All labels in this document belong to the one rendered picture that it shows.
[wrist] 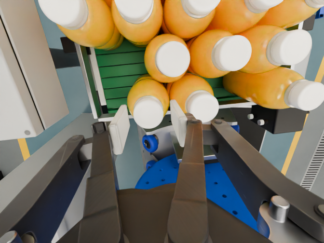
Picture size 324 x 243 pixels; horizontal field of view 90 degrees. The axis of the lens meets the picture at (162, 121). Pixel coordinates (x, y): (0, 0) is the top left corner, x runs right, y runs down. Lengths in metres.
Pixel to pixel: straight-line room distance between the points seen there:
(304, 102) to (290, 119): 0.15
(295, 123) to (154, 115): 0.33
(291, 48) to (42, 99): 0.33
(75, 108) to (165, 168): 1.20
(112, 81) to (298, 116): 0.42
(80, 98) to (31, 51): 1.16
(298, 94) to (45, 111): 0.35
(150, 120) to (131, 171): 1.47
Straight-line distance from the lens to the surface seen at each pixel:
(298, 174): 2.35
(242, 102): 0.39
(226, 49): 0.22
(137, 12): 0.20
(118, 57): 0.41
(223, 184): 0.33
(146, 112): 0.21
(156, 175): 0.35
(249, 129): 1.51
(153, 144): 0.37
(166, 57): 0.20
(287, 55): 0.26
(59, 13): 0.22
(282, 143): 1.98
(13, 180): 0.83
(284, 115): 0.43
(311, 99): 0.30
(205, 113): 0.22
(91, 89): 0.35
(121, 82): 0.41
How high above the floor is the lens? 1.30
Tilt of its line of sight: 68 degrees down
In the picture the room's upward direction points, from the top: 168 degrees clockwise
